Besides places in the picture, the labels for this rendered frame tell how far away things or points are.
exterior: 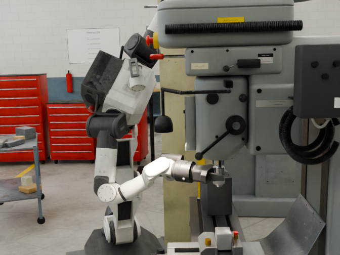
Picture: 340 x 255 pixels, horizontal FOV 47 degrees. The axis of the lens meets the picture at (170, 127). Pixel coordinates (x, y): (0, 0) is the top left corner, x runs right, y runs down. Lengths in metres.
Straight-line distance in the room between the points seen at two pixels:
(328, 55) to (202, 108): 0.48
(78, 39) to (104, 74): 9.09
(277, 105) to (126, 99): 0.67
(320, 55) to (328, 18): 9.98
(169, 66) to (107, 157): 1.68
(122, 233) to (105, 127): 0.86
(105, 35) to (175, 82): 7.58
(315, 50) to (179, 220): 2.56
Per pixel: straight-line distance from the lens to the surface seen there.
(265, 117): 1.42
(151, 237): 2.60
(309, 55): 1.18
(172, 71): 3.22
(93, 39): 10.77
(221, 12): 1.38
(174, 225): 3.54
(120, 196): 1.67
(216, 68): 1.38
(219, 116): 1.42
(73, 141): 6.48
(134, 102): 1.74
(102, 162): 1.67
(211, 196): 1.91
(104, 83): 1.77
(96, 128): 1.70
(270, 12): 1.40
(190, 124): 1.50
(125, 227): 2.32
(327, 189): 1.51
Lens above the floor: 1.70
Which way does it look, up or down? 10 degrees down
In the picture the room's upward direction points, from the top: 1 degrees counter-clockwise
